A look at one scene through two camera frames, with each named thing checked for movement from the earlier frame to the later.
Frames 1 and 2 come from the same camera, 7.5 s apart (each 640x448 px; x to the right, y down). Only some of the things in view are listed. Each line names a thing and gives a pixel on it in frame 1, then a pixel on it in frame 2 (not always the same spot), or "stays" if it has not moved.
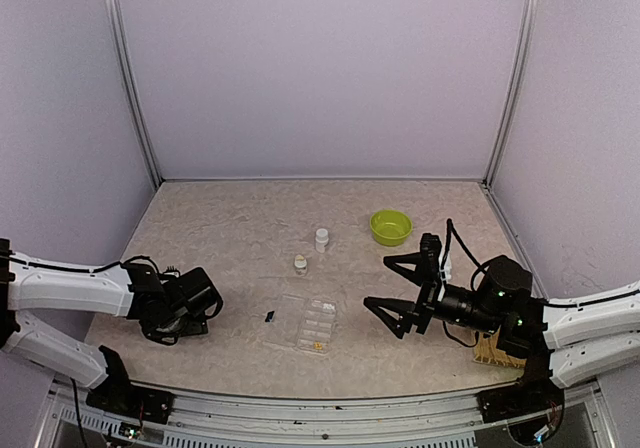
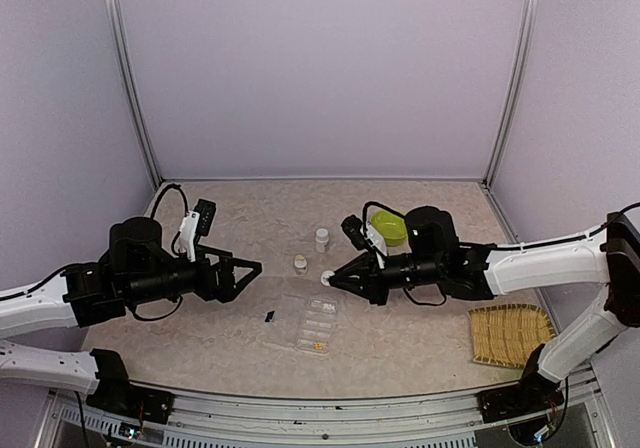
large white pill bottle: x=321 y=239 stays
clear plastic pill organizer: x=307 y=324 stays
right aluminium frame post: x=522 y=60 stays
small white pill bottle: x=300 y=264 stays
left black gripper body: x=188 y=326 → x=208 y=289
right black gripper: x=425 y=305 → x=376 y=290
